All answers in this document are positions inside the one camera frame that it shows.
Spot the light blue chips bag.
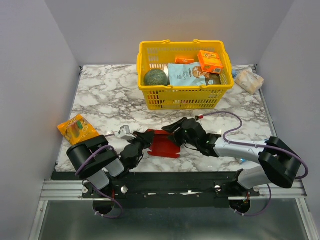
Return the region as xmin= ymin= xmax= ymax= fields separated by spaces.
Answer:
xmin=167 ymin=62 xmax=222 ymax=87

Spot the large orange snack box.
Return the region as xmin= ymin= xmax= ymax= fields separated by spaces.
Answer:
xmin=197 ymin=50 xmax=224 ymax=75

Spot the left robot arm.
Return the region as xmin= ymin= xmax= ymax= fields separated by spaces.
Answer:
xmin=66 ymin=126 xmax=155 ymax=198

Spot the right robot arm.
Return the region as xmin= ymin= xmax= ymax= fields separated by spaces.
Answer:
xmin=162 ymin=115 xmax=302 ymax=196

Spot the green round melon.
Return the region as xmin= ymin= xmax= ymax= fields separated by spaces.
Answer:
xmin=144 ymin=69 xmax=168 ymax=86

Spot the yellow plastic shopping basket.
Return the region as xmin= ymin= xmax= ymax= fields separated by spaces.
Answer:
xmin=136 ymin=39 xmax=234 ymax=110

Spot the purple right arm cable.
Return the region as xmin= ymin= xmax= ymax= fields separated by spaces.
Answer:
xmin=196 ymin=111 xmax=310 ymax=180

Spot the blue item behind basket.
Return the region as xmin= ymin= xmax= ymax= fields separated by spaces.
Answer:
xmin=231 ymin=69 xmax=238 ymax=78

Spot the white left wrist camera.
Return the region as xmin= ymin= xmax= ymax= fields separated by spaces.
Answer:
xmin=114 ymin=125 xmax=135 ymax=141

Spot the small orange flat box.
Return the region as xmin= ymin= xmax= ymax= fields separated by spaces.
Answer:
xmin=174 ymin=57 xmax=195 ymax=65

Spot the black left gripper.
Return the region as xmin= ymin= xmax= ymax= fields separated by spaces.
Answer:
xmin=126 ymin=130 xmax=155 ymax=156

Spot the orange gummy candy bag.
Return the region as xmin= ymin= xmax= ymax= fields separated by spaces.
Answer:
xmin=57 ymin=114 xmax=100 ymax=146

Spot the black mounting base plate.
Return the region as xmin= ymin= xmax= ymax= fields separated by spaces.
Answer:
xmin=51 ymin=169 xmax=261 ymax=210

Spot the red paper box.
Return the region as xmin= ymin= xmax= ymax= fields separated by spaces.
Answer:
xmin=148 ymin=129 xmax=181 ymax=159

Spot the beige tissue packet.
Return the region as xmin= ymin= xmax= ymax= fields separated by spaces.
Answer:
xmin=235 ymin=68 xmax=265 ymax=95

